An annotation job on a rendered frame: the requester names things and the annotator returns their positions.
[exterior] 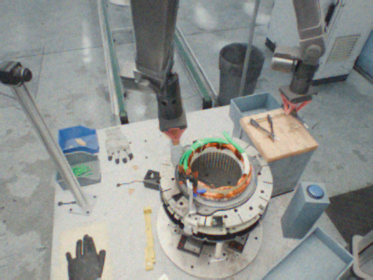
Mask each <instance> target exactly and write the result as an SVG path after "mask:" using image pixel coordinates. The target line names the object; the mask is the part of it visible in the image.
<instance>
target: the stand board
mask: <svg viewBox="0 0 373 280"><path fill-rule="evenodd" d="M279 113H284V111H283V109H277V110H274V111H271V112H264V113H258V114H257V115H253V116H248V117H241V119H240V124H241V125H242V127H243V128H244V130H245V131H246V134H248V136H249V138H250V139H251V140H252V142H253V143H254V145H255V147H256V148H257V150H258V152H259V153H260V154H261V155H262V156H263V157H264V158H265V160H266V162H267V163H271V162H273V161H277V160H280V159H282V158H288V157H293V156H295V155H297V154H302V153H307V152H309V151H314V150H316V149H317V148H318V146H319V144H318V143H317V142H316V140H314V138H312V137H311V135H310V134H309V133H308V132H307V131H306V130H305V129H304V128H303V126H301V124H300V123H299V122H297V120H295V119H294V118H293V117H292V116H290V115H289V116H283V117H277V118H273V119H272V121H273V132H275V135H276V136H277V137H278V138H279V139H280V141H279V140H277V138H275V137H274V140H275V142H273V140H272V139H271V138H270V137H269V138H265V135H266V133H265V132H263V131H262V130H261V129H259V128H256V127H255V126H253V125H252V124H248V125H246V122H248V121H250V118H252V119H258V118H266V116H267V114H270V116H274V115H277V114H279ZM258 123H259V124H260V126H261V127H263V128H265V130H268V131H269V132H270V131H271V130H270V128H269V127H270V125H269V122H268V120H266V121H264V122H258ZM268 126H269V127H268ZM295 126H297V130H296V131H295V132H289V128H293V127H295Z"/></svg>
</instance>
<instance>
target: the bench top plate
mask: <svg viewBox="0 0 373 280"><path fill-rule="evenodd" d="M229 112H230V105H226V106H223V107H214V108H211V109H205V110H201V111H198V112H189V113H187V114H186V120H187V126H188V127H187V128H186V130H185V131H184V133H183V134H182V136H181V138H180V143H181V142H182V141H183V140H186V139H187V138H191V137H193V136H198V137H199V138H203V137H204V136H203V134H213V135H214V134H222V133H223V132H226V133H227V134H228V132H229V136H231V135H232V132H233V128H234V123H233V122H232V121H231V119H230V117H229V116H228V115H229ZM120 127H121V132H122V134H124V135H125V136H126V138H127V141H128V144H129V147H130V149H131V152H132V155H133V158H129V157H128V155H127V152H126V151H125V154H126V156H127V163H124V162H122V157H121V154H120V153H118V155H119V160H120V162H119V163H118V164H116V163H115V159H114V155H112V160H111V161H108V153H107V151H106V145H105V142H106V138H107V136H106V133H105V132H104V131H105V130H107V129H109V128H110V127H106V128H103V129H100V130H97V136H98V141H99V147H100V149H99V152H98V153H96V154H95V155H98V157H99V160H100V163H101V171H102V178H101V182H100V183H95V184H92V185H89V186H83V187H82V190H83V193H91V194H95V195H98V199H97V200H96V204H95V205H94V208H93V210H92V213H91V214H90V216H86V215H81V214H74V213H70V212H68V211H67V210H68V209H69V207H70V206H71V203H70V204H63V205H62V206H58V205H57V204H58V202H63V203H69V202H73V199H74V198H73V195H72V194H71V192H69V189H68V190H65V191H64V190H63V189H62V188H61V186H60V185H59V184H58V183H56V188H55V208H54V219H53V237H52V256H51V276H50V280H53V268H54V267H57V266H59V233H61V232H64V231H68V230H70V229H73V228H79V227H83V226H86V225H88V224H92V223H98V222H100V221H102V220H106V223H107V231H108V241H109V246H110V251H111V261H112V276H113V279H112V280H158V279H159V278H160V277H161V276H163V275H164V273H165V274H166V276H167V277H168V279H169V280H258V278H260V277H261V276H262V275H263V274H264V273H266V272H267V271H268V269H270V268H271V267H272V266H273V265H275V263H276V262H278V261H279V259H281V258H283V256H284V255H285V254H286V253H288V252H289V251H290V250H291V249H292V248H293V247H294V246H295V245H297V243H298V242H299V241H300V240H301V239H298V238H283V234H282V230H281V217H282V216H283V213H284V212H285V210H286V209H287V206H288V204H289V202H290V201H291V198H293V195H294V193H295V192H296V190H297V188H298V186H299V183H298V182H297V185H296V187H295V188H294V191H293V192H289V193H285V194H283V195H280V196H276V197H271V198H270V199H269V206H268V209H267V210H266V215H265V217H264V218H263V219H262V223H263V230H264V232H263V239H262V244H261V249H260V250H259V251H258V254H257V255H256V257H255V258H254V260H253V261H252V262H251V263H250V265H249V266H247V267H246V268H244V269H243V270H241V272H239V273H236V274H234V275H233V276H229V277H223V278H218V279H207V278H202V277H196V276H192V275H191V274H189V273H186V272H184V271H182V270H181V269H180V268H179V267H177V266H176V265H175V264H174V263H172V262H171V261H170V259H169V258H168V257H167V255H166V254H165V253H164V251H163V250H162V247H161V245H160V242H159V240H158V238H157V213H158V210H159V208H160V206H161V204H162V203H161V200H160V192H159V191H157V190H152V189H150V188H148V187H144V185H143V178H144V177H145V175H146V174H147V171H148V169H151V170H153V171H158V172H160V171H161V168H162V163H163V161H164V158H165V157H166V155H170V156H171V152H170V140H169V139H168V138H167V137H166V136H164V134H162V132H160V130H158V129H157V127H159V122H158V118H157V119H150V120H147V121H143V122H135V123H128V124H125V125H121V126H120ZM134 165H137V167H138V168H139V169H137V170H134V169H133V168H132V166H134ZM125 168H126V169H125ZM134 173H135V174H134ZM133 174H134V175H133ZM138 174H139V175H138ZM133 176H134V177H133ZM131 180H132V181H131ZM134 181H140V182H134ZM130 182H133V183H130ZM118 183H120V184H122V183H129V184H122V185H121V186H120V187H119V188H118V187H117V184H118ZM137 184H138V185H137ZM129 188H135V190H134V192H132V194H131V195H130V194H129V192H128V191H129ZM145 199H146V200H145ZM135 200H136V201H135ZM150 201H151V202H150ZM149 204H150V205H149ZM155 204H156V205H155ZM153 205H154V206H153ZM144 206H146V207H147V206H151V207H152V213H151V214H150V218H151V223H152V236H153V247H154V252H155V257H156V263H153V270H149V271H146V270H145V261H144V260H145V249H144V248H146V247H147V235H146V230H145V218H144V213H143V207H144ZM125 211H126V212H125ZM61 214H62V215H61ZM127 220H128V221H127ZM59 221H60V222H59ZM130 224H131V225H130ZM129 226H130V227H129ZM129 244H131V245H129ZM137 245H138V246H137ZM132 271H133V272H132ZM119 273H120V274H119ZM154 275H156V276H154ZM120 276H121V277H120Z"/></svg>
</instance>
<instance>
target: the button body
mask: <svg viewBox="0 0 373 280"><path fill-rule="evenodd" d="M311 184H314V185H318V186H319V187H320V188H321V189H323V191H324V197H323V198H322V199H320V200H315V199H314V198H312V197H310V196H309V195H308V194H307V191H306V189H307V187H308V186H309V185H311ZM329 205H330V200H329V198H328V194H327V192H326V188H325V185H324V183H317V182H301V183H299V186H298V188H297V190H296V192H295V193H294V195H293V197H292V198H291V201H290V202H289V204H288V206H287V209H286V210H285V212H284V213H283V216H282V217H281V230H282V234H283V238H298V239H302V238H303V237H305V236H306V234H307V233H308V232H309V231H310V230H311V228H312V227H313V225H314V224H315V223H316V221H317V220H318V218H320V216H321V214H322V213H323V212H324V211H325V210H326V208H327V207H328V206H329Z"/></svg>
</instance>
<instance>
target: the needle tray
mask: <svg viewBox="0 0 373 280"><path fill-rule="evenodd" d="M355 260H356V259H355V258H354V257H353V256H352V255H350V253H349V252H348V251H346V250H345V249H344V248H343V247H342V246H341V245H340V244H339V243H338V242H337V241H335V240H334V238H332V237H331V236H330V235H329V234H328V233H327V232H326V231H324V230H323V229H322V228H321V227H319V226H318V225H317V226H316V227H314V228H313V229H312V230H311V231H310V232H309V233H308V234H306V236H305V237H303V238H302V239H301V240H300V241H299V242H298V243H297V245H295V246H294V247H293V248H292V249H291V250H290V251H289V252H288V253H286V254H285V255H284V256H283V257H282V258H281V259H279V261H278V262H276V263H275V265H273V266H272V267H271V268H270V269H268V271H267V272H265V273H264V274H263V275H262V276H261V277H260V278H258V280H338V279H339V278H340V277H341V276H342V275H343V273H344V272H345V271H346V270H347V269H348V268H349V267H350V265H352V263H354V261H355Z"/></svg>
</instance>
